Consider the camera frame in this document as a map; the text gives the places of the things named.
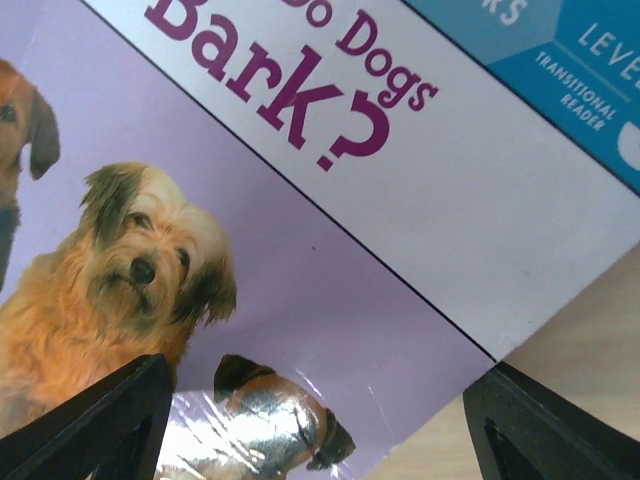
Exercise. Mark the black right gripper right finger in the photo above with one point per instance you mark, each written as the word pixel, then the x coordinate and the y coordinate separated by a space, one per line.
pixel 522 430

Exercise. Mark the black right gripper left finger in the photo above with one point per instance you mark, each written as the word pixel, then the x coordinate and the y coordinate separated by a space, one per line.
pixel 114 429

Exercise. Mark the dog picture book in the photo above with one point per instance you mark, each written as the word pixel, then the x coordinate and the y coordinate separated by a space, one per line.
pixel 330 217

